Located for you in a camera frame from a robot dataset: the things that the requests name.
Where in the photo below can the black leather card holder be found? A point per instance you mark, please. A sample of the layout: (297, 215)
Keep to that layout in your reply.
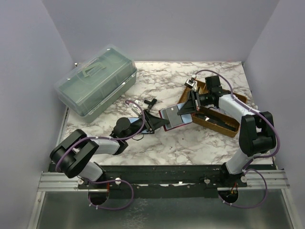
(135, 125)

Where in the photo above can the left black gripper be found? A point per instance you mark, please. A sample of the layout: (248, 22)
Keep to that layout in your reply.
(155, 122)

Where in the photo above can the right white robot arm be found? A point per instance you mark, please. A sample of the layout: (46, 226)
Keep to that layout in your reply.
(256, 133)

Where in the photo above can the green plastic storage box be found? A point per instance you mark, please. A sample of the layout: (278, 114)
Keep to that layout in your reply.
(91, 87)

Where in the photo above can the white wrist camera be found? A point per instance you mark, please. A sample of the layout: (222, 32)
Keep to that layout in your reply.
(134, 107)
(191, 83)

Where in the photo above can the black pen tool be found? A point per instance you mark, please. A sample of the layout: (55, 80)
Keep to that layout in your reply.
(215, 120)

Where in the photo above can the red leather card holder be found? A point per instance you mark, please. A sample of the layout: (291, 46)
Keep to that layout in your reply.
(175, 120)

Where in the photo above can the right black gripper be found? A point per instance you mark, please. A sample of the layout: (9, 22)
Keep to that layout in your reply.
(190, 105)

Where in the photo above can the woven bamboo organizer tray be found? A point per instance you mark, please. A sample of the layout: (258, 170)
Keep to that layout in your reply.
(201, 87)

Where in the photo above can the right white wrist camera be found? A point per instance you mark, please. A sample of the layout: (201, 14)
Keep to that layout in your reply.
(191, 83)

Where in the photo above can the aluminium extrusion rail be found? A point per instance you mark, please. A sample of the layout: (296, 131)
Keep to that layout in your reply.
(49, 181)

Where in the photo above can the black T-shaped tool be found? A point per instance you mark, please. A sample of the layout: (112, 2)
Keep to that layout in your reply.
(150, 104)

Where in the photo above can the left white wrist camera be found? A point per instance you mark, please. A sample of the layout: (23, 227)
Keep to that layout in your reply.
(134, 107)

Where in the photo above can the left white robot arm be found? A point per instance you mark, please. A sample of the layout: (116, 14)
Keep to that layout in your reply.
(73, 155)

